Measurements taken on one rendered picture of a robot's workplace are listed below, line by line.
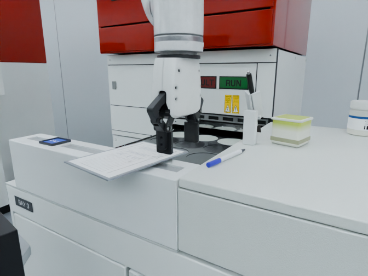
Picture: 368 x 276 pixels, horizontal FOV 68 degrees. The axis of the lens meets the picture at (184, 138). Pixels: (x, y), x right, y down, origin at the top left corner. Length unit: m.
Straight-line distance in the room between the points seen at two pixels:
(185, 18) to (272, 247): 0.37
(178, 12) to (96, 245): 0.53
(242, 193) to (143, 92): 0.94
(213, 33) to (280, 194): 0.73
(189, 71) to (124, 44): 0.85
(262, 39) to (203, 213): 0.67
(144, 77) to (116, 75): 0.17
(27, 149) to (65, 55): 3.47
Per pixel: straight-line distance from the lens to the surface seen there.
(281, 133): 0.70
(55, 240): 0.84
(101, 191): 0.62
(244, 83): 1.04
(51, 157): 0.73
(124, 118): 1.39
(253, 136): 0.68
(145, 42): 1.21
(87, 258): 0.75
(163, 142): 0.45
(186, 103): 0.47
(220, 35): 1.04
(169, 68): 0.44
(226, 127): 1.08
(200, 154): 0.82
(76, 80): 4.07
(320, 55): 2.49
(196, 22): 0.46
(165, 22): 0.46
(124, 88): 1.37
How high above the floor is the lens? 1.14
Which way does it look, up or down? 14 degrees down
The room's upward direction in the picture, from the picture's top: straight up
